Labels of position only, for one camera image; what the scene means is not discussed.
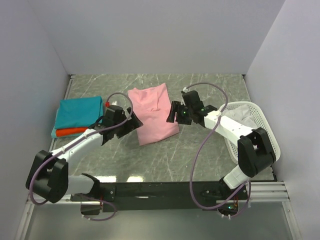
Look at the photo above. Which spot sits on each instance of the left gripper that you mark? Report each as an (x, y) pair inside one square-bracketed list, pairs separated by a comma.
[(133, 124)]

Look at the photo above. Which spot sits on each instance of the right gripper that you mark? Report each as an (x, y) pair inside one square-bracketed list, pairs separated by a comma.
[(176, 107)]

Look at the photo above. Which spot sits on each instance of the pink t-shirt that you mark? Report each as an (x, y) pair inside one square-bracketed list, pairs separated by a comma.
[(152, 107)]

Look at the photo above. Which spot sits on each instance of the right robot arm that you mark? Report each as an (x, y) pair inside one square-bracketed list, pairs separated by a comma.
[(256, 148)]

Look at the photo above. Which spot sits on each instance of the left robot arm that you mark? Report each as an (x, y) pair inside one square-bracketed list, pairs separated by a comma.
[(49, 175)]

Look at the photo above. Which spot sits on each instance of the teal folded t-shirt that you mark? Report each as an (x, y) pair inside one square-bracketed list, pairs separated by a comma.
[(77, 112)]

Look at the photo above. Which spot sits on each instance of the white t-shirt in basket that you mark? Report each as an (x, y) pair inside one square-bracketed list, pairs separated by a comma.
[(241, 115)]

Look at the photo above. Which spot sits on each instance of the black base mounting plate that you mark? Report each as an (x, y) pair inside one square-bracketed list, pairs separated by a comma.
[(146, 196)]

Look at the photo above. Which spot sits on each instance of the orange folded t-shirt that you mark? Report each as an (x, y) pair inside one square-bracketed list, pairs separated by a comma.
[(65, 132)]

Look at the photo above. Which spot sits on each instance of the white plastic basket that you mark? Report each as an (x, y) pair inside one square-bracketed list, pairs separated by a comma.
[(260, 121)]

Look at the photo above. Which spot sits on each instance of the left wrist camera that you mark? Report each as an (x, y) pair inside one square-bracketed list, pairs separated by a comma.
[(110, 103)]

